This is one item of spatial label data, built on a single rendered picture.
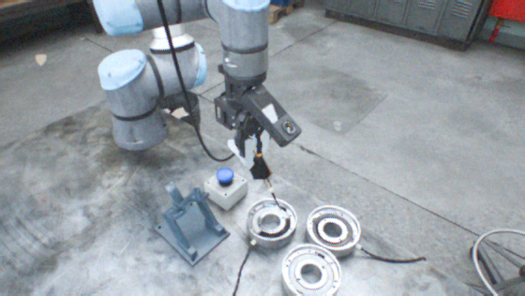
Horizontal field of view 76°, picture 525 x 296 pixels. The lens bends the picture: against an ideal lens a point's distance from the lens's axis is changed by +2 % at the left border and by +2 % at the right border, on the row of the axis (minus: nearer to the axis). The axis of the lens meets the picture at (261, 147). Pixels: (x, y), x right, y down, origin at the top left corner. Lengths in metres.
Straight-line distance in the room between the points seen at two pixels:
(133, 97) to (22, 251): 0.40
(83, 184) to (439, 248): 1.54
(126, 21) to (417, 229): 1.65
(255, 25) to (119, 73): 0.44
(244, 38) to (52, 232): 0.58
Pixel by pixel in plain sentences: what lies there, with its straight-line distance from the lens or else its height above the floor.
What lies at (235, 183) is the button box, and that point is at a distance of 0.75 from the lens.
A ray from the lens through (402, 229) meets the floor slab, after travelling 1.85.
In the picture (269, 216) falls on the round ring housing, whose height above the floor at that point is 0.82.
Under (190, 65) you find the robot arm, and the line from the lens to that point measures 0.91.
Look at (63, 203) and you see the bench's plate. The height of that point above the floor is 0.80.
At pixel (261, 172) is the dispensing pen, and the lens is 0.66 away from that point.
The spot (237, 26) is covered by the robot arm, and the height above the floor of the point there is 1.22.
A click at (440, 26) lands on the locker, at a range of 3.84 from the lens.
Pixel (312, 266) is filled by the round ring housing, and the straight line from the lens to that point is 0.66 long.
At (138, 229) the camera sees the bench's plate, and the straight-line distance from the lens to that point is 0.77.
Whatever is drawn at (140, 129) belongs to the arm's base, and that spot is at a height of 0.86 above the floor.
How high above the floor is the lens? 1.39
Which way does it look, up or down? 40 degrees down
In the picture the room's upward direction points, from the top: straight up
